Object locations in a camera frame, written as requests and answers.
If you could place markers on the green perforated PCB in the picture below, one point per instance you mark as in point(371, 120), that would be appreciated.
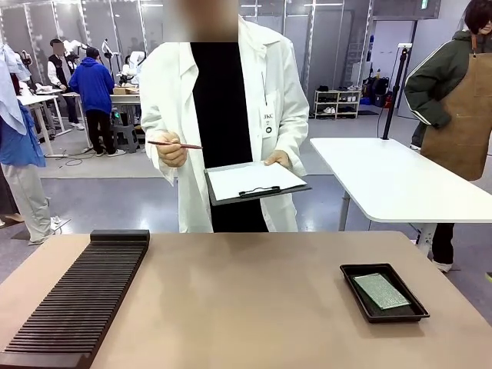
point(380, 293)

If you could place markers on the white paper sheet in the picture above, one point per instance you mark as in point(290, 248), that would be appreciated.
point(253, 178)

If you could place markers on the dark grey clipboard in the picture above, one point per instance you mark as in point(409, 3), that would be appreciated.
point(223, 201)

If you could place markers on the dark red pen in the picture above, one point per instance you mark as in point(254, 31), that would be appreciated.
point(188, 145)

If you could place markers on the person's right forearm white sleeve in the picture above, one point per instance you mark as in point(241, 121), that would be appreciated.
point(157, 130)

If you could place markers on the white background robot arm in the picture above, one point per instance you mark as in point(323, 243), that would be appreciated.
point(132, 67)

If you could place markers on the person's left forearm white sleeve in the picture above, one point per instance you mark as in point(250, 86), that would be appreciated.
point(294, 130)

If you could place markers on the black slotted PCB rack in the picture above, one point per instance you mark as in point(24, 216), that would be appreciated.
point(80, 292)

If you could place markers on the person's left hand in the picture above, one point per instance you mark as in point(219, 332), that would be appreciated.
point(278, 158)

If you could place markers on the person's right hand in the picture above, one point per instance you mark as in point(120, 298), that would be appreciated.
point(171, 151)

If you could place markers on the black plastic tray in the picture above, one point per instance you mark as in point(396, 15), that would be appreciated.
point(421, 312)

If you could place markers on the large white table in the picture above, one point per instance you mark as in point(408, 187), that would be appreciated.
point(392, 177)

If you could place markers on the person in brown apron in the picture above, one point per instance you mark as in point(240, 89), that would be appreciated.
point(461, 104)

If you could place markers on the black tripod pole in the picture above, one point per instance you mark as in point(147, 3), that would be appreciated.
point(394, 96)

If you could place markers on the black luggage pile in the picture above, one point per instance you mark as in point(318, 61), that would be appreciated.
point(376, 90)

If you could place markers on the wooden shoe shelf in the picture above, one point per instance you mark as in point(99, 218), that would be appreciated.
point(337, 104)

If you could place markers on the white name badge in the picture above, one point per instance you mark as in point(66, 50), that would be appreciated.
point(268, 121)

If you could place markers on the person in white lab coat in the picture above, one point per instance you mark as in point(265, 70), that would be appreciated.
point(223, 96)

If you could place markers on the grey step stool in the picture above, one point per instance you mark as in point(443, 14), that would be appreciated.
point(126, 138)

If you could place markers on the white background workbench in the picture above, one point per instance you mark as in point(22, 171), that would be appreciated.
point(128, 98)

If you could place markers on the brown cardboard box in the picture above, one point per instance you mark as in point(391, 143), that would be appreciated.
point(123, 91)

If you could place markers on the person in blue hoodie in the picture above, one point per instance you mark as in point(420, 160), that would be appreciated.
point(92, 88)

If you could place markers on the person in varsity jacket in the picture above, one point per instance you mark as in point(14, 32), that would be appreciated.
point(59, 69)

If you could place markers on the small white background table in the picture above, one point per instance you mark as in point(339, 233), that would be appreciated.
point(34, 100)

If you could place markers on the person in light blue shirt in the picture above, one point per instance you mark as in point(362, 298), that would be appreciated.
point(19, 146)

